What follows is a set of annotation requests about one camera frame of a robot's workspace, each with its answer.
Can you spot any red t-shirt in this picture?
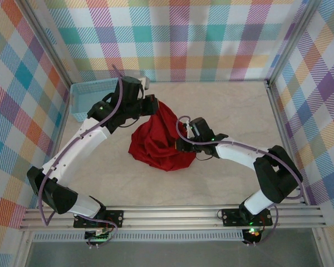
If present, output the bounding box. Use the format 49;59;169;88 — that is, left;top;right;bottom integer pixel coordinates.
127;100;197;172

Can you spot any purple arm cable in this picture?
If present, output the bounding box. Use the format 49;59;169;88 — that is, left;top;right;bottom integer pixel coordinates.
176;114;303;248
38;63;125;249

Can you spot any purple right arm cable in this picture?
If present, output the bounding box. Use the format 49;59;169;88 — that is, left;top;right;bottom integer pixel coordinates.
176;114;303;248

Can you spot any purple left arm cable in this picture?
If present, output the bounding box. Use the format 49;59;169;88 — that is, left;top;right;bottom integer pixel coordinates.
38;63;125;249

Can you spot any white slotted cable duct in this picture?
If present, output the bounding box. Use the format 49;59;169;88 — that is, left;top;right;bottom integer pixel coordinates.
33;230;244;242

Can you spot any aluminium mounting rail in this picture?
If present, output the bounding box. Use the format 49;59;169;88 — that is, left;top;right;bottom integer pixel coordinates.
19;205;328;230

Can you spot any light blue plastic basket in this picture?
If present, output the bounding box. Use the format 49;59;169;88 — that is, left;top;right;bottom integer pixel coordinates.
69;77;120;123

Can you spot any aluminium frame post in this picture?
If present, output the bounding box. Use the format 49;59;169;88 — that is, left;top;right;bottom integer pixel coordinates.
22;0;75;90
266;0;322;86

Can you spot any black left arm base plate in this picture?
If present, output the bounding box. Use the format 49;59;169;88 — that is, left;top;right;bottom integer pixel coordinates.
73;210;125;229

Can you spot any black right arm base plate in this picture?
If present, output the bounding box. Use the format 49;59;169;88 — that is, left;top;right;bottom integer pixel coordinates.
221;207;273;226

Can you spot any aluminium lower frame bar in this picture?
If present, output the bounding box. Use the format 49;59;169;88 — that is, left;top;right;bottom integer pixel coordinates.
313;229;331;267
15;230;34;267

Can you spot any aluminium table edge rail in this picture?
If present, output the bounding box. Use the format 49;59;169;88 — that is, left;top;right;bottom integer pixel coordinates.
266;82;310;205
36;83;73;209

